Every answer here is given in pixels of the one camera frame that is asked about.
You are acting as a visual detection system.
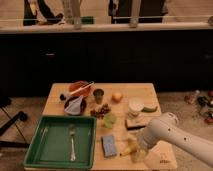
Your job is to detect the bunch of red grapes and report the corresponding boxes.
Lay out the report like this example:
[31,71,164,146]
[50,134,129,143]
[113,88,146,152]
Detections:
[90,104,111,118]

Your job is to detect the green plastic cup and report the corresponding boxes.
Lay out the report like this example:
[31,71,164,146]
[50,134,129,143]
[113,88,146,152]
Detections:
[103,113,117,129]

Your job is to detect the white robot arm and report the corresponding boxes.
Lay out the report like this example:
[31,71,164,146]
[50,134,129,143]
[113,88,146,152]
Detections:
[136,112,213,167]

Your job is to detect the small metal cup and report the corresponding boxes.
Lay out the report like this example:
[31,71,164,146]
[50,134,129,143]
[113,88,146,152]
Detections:
[93,89,104,104]

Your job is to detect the wooden folding table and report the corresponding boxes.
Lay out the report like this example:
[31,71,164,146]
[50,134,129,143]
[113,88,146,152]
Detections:
[23,82,179,171]

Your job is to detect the grey folded cloth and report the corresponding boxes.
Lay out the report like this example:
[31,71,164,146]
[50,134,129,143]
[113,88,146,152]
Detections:
[64,94,85,116]

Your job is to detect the blue sponge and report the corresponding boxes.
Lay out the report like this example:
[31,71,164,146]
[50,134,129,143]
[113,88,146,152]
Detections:
[101,135,117,157]

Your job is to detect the orange bowl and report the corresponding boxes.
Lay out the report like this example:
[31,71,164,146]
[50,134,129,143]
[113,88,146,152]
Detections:
[68,80,92,98]

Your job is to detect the yellow banana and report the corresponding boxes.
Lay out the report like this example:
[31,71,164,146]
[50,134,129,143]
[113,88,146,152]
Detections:
[120,139,138,156]

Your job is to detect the green plastic tray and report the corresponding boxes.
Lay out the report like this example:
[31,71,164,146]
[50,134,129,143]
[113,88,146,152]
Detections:
[23,115,96,170]

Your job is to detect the yellow orange fruit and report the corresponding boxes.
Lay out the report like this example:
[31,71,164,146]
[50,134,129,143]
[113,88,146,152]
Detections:
[112,92,123,103]

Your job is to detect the black tripod stand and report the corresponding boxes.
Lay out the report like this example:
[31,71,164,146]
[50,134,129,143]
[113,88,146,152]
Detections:
[0,90,30,149]

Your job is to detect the black and tan sponge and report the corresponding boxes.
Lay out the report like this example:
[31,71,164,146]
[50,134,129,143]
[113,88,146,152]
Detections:
[125,119,146,130]

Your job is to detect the silver fork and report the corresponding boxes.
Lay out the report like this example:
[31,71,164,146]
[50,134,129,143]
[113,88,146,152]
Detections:
[69,125,76,161]

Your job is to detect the white-handled spatula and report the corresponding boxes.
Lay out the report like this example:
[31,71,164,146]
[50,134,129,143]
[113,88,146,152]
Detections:
[59,80,96,102]

